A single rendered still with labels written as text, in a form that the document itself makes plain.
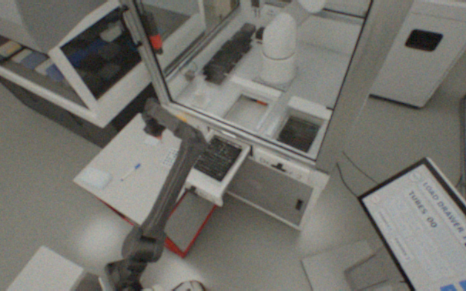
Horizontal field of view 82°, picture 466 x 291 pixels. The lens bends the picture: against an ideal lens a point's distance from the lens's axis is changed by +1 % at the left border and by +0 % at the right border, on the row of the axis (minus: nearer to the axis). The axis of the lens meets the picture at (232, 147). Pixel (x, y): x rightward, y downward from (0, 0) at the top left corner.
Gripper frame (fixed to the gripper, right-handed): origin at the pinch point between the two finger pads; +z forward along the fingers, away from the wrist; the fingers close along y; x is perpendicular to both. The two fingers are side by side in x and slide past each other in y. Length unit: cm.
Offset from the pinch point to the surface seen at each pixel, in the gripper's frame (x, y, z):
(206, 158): -2.3, -24.4, 10.0
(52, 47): -8, 51, -38
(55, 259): 72, 23, 19
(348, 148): -100, -105, 99
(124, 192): 28.7, 12.8, 20.9
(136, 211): 35.3, -0.4, 20.3
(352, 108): -14, -82, -44
